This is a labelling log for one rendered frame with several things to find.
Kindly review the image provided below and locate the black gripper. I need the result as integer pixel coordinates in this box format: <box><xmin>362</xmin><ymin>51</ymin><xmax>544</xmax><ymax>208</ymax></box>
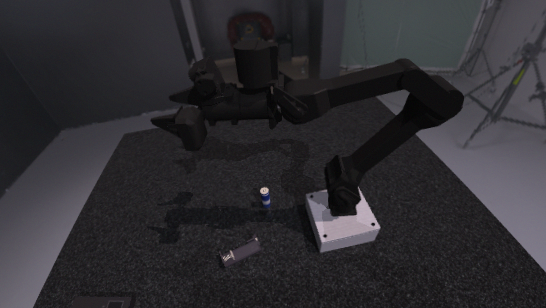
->
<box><xmin>150</xmin><ymin>83</ymin><xmax>243</xmax><ymax>151</ymax></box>

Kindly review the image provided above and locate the blue and white battery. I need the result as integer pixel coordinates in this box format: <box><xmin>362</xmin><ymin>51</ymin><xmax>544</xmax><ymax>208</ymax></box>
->
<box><xmin>260</xmin><ymin>188</ymin><xmax>271</xmax><ymax>208</ymax></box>

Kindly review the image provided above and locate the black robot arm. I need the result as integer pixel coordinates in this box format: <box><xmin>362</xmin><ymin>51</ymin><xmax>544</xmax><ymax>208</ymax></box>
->
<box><xmin>188</xmin><ymin>39</ymin><xmax>464</xmax><ymax>217</ymax></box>

